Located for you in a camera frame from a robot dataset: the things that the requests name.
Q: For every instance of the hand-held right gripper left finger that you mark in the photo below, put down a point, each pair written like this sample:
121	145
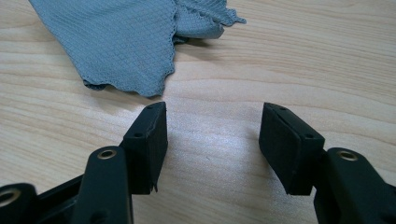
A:
143	155

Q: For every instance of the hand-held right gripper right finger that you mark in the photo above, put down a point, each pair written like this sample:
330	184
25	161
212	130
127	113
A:
295	155

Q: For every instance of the grey-blue cloth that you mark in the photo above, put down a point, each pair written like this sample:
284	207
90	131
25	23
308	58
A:
124	46

